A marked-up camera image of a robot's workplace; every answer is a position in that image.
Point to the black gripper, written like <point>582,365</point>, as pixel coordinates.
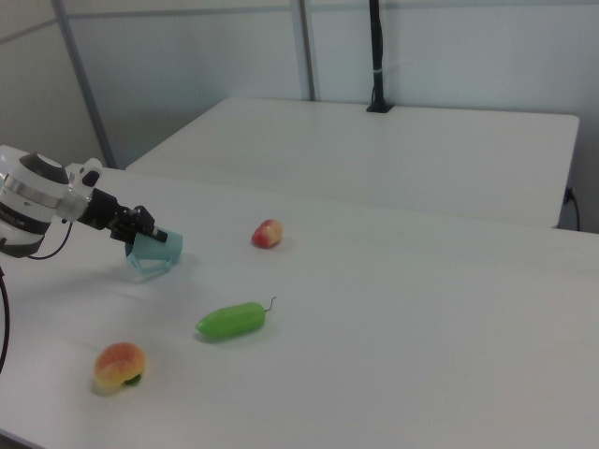
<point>105,210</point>

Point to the teal hexagonal mug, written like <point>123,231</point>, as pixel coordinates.
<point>159,250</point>

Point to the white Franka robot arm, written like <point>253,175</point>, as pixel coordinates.
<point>28,201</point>

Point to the green toy cucumber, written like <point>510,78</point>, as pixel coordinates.
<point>229,320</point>

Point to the orange toy peach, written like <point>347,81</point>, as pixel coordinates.
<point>119,362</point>

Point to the white side table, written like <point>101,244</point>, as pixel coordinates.
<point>374,154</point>

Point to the grey partition post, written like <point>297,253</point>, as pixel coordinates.
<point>306,47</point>

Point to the black camera pole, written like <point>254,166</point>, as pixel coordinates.
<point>376,56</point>

